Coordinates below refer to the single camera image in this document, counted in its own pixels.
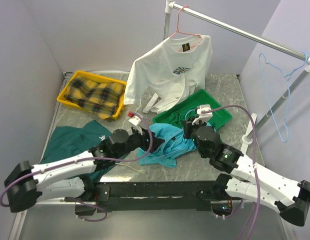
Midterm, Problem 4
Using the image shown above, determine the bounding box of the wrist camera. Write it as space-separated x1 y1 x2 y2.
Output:
192 104 213 125
127 111 143 134

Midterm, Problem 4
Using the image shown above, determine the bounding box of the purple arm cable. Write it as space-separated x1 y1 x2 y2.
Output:
202 104 261 240
0 112 154 207

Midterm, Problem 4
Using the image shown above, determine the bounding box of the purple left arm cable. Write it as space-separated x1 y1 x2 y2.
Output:
0 112 154 207

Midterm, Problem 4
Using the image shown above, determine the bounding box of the green cloth in bin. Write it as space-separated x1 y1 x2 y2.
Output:
167 105 197 129

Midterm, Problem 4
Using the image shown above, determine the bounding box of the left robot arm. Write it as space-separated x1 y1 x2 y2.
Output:
0 128 164 213

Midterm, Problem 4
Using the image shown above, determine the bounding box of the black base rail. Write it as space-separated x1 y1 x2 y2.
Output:
78 180 231 212

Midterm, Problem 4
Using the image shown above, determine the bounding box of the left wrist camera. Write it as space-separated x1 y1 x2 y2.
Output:
127 111 143 134

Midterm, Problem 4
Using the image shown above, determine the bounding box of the yellow plaid cloth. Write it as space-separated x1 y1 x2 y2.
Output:
64 77 124 119

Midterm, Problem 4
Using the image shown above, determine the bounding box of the white rack base foot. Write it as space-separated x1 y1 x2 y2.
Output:
240 121 253 154

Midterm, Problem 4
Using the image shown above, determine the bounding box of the light blue t shirt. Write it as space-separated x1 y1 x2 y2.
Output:
138 123 196 168

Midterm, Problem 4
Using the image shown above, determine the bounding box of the yellow plastic bin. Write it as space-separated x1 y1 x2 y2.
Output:
57 71 126 120

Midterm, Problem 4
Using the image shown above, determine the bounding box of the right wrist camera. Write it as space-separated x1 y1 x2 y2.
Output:
192 104 213 125

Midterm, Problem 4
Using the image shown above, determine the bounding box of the dark teal garment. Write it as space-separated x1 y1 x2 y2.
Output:
39 119 125 183

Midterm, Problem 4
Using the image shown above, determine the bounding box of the green plastic bin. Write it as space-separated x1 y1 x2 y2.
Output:
152 88 233 133

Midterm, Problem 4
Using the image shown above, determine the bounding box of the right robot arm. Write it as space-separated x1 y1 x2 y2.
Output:
182 120 310 227

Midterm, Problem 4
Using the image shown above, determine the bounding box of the blue wire hanger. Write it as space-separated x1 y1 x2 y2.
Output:
258 52 309 143
149 123 196 161

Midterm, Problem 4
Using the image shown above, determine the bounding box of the metal clothes rack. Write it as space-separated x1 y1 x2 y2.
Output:
164 0 310 131

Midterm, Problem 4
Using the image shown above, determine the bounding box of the white rack foot left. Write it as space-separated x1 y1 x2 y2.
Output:
143 93 159 114

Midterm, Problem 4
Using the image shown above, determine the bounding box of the pink wire hanger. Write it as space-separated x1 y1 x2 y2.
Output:
168 5 203 53

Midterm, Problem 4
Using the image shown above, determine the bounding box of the beige drawstring cord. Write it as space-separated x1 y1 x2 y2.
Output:
114 162 146 173

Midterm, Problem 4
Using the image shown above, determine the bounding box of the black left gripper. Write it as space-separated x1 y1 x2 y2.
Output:
114 124 164 159

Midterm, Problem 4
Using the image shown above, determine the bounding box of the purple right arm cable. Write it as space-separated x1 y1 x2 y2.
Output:
202 104 261 240

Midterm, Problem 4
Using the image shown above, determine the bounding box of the white t shirt on hanger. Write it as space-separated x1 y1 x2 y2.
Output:
124 35 213 114

